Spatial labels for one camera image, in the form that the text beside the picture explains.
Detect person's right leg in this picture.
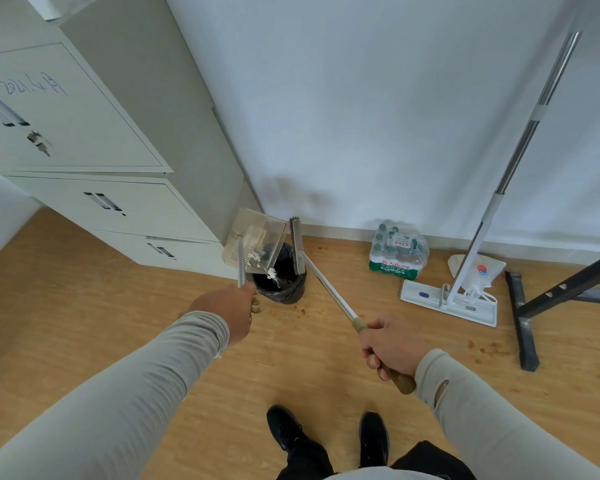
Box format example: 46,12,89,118
389,440,477,480

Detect grey metal filing cabinet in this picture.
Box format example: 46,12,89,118
0,0,263,281

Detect crumpled white plastic bag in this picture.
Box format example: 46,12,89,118
447,253,507,295

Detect black metal folding frame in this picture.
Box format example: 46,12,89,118
505,247,600,373

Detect person's leg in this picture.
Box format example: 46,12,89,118
275,437,335,480
389,440,477,480

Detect person's light grey shirt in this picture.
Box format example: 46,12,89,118
325,467,449,480

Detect clear plastic dustpan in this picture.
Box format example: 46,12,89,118
221,208,289,315

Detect person's left forearm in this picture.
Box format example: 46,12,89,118
0,311,231,480

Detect black shoe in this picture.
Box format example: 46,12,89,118
358,412,391,469
265,405,306,453

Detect white box on cabinet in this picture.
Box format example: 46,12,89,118
22,0,103,21

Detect silver metal pole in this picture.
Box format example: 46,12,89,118
445,30,582,305

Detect person's right hand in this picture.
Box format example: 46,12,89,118
358,314,437,383

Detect person's left leg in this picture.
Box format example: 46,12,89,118
275,437,335,480

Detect shrink-wrapped pack of water bottles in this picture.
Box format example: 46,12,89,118
368,219,431,281

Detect person's left hand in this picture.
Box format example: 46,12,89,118
187,282,259,349

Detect black left shoe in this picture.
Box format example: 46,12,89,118
265,405,306,453

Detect long-handled broom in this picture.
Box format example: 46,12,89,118
289,217,417,395

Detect black right shoe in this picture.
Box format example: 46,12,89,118
358,412,391,469

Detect black trash bin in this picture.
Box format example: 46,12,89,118
251,242,309,305

